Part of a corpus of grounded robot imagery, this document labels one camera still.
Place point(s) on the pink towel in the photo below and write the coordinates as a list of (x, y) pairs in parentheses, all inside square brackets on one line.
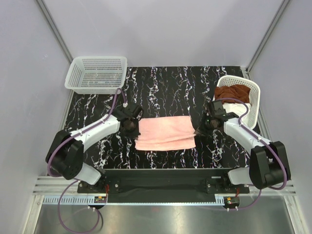
[(165, 134)]

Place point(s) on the white oval laundry basket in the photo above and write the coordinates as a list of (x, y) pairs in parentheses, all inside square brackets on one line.
[(254, 95)]

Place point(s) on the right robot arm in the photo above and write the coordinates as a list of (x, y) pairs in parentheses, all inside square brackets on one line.
[(269, 166)]

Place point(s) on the connector board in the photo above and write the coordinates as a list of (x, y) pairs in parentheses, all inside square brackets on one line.
[(232, 200), (100, 199)]

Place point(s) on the right connector board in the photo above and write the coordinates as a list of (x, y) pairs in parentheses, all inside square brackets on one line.
[(232, 200)]

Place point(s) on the white towel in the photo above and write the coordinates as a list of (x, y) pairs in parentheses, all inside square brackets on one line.
[(239, 109)]

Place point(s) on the brown towel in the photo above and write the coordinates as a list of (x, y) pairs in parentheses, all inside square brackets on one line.
[(240, 92)]

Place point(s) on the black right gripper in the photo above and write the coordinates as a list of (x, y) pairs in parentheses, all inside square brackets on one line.
[(205, 116)]

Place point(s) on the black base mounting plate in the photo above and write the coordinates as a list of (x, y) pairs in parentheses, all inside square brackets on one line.
[(212, 181)]

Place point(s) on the left connector board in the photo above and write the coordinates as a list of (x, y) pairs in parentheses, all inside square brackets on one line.
[(100, 199)]

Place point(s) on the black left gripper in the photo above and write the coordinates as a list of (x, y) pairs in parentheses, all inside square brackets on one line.
[(136, 133)]

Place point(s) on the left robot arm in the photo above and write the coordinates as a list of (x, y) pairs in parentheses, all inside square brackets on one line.
[(66, 153)]

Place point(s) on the white rectangular mesh basket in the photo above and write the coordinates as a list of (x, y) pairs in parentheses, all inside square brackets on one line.
[(96, 74)]

